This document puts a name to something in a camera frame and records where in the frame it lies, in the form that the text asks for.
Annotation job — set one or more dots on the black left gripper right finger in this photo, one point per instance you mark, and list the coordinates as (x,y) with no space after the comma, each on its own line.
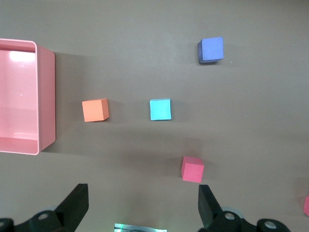
(210,210)

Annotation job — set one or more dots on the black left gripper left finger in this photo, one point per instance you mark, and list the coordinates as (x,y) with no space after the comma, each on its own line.
(74,207)

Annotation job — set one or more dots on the light blue foam block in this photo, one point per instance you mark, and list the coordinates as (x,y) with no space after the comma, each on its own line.
(160,109)

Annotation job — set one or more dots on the red foam block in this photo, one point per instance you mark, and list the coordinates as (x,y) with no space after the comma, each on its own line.
(192,170)
(307,206)

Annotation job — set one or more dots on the orange foam block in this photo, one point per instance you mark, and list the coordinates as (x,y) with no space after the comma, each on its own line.
(95,110)

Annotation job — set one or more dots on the pink plastic bin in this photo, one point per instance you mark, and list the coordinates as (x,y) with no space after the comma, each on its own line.
(46,96)

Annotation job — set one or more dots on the purple foam block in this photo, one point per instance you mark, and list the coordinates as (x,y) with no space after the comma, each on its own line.
(212,49)

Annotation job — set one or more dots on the brown table cover sheet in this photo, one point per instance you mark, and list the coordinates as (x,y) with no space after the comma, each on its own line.
(144,60)

